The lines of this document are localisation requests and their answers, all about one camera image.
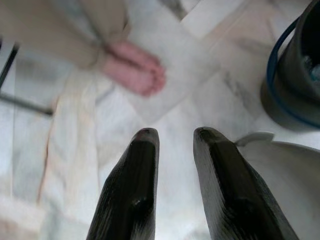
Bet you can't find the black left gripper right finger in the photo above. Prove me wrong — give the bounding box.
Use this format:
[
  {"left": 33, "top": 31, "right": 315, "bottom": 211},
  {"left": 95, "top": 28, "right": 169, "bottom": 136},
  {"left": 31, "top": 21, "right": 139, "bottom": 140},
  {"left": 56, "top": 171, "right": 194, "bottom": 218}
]
[{"left": 192, "top": 126, "right": 300, "bottom": 240}]

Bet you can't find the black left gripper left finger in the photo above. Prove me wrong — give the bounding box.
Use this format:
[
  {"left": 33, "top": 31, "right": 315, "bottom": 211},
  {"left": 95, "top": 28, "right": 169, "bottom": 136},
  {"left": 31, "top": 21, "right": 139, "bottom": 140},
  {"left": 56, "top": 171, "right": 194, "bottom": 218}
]
[{"left": 86, "top": 127, "right": 160, "bottom": 240}]

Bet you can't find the black rubbish bin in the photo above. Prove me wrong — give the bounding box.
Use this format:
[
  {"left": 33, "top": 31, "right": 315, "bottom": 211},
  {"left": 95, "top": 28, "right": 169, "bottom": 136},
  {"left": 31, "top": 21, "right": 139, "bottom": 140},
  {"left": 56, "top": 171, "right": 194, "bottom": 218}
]
[{"left": 259, "top": 0, "right": 320, "bottom": 131}]

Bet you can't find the person bare foot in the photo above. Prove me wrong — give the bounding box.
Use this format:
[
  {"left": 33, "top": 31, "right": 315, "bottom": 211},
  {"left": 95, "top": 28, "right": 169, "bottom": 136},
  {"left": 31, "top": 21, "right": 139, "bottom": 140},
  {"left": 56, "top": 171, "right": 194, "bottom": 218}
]
[{"left": 104, "top": 41, "right": 167, "bottom": 97}]

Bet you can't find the beige trouser leg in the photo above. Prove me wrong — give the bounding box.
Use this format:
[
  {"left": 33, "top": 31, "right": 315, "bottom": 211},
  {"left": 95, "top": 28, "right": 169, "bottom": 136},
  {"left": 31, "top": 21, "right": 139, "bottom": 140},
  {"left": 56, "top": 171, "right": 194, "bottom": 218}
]
[{"left": 0, "top": 0, "right": 131, "bottom": 70}]

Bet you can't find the blue cord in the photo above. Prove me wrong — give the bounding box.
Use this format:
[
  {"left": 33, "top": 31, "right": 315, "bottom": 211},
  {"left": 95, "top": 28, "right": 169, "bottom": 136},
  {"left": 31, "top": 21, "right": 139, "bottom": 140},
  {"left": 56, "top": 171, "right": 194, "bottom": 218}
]
[{"left": 266, "top": 23, "right": 320, "bottom": 123}]

